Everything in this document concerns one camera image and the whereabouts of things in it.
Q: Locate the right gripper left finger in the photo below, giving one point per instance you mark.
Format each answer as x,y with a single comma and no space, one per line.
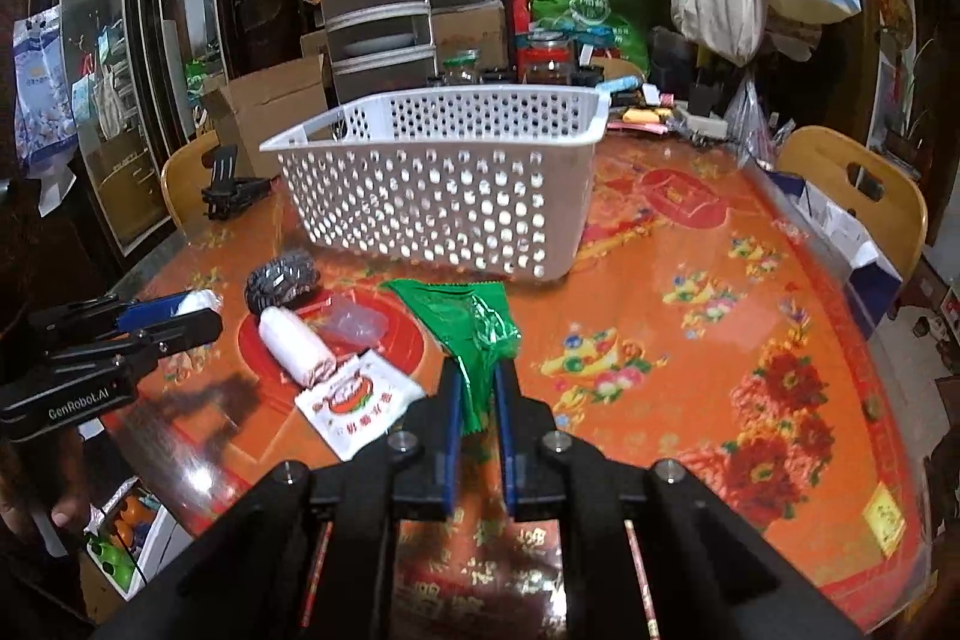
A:
450,392

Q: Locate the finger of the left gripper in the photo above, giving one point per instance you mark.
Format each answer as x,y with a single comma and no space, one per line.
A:
171,336
138,315

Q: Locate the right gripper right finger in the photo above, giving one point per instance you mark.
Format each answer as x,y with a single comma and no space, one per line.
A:
504,379

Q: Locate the green plastic snack bag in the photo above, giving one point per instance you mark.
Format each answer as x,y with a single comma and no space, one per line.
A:
472,323

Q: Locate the white red printed packet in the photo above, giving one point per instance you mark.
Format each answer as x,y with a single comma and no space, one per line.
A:
361,401

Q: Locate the white towel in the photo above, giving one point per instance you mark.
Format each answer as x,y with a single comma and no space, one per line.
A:
306,359

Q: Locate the person's left hand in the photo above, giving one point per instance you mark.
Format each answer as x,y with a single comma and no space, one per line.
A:
45,474

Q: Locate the clear plastic bag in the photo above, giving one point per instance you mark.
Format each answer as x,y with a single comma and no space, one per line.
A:
347,320

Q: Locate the steel wool scrubber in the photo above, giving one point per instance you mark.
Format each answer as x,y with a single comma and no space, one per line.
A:
285,279

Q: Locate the left wooden chair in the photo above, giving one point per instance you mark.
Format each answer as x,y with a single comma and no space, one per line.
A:
185,175

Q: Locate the wooden chair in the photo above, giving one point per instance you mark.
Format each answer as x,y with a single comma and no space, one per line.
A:
185,175
878,194

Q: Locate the black phone clamp holder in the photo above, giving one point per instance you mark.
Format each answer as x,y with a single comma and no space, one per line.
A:
229,194

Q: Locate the white perforated plastic basket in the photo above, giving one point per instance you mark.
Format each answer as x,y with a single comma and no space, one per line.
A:
491,178

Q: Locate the red floral tablecloth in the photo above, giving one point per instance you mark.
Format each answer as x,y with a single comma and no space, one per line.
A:
697,323

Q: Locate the brown cardboard box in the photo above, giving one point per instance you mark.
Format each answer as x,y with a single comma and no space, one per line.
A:
246,111

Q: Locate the green lid glass jar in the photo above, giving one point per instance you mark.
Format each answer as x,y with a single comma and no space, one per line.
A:
461,68

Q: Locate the red lid pickle jar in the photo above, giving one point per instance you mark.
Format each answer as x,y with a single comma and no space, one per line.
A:
545,62

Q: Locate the white blue paper bag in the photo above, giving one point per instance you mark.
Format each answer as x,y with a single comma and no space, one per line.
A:
868,280

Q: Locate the green shopping bag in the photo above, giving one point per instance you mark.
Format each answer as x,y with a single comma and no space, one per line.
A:
614,24

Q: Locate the right wooden chair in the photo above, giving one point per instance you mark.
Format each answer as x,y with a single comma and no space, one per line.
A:
878,194

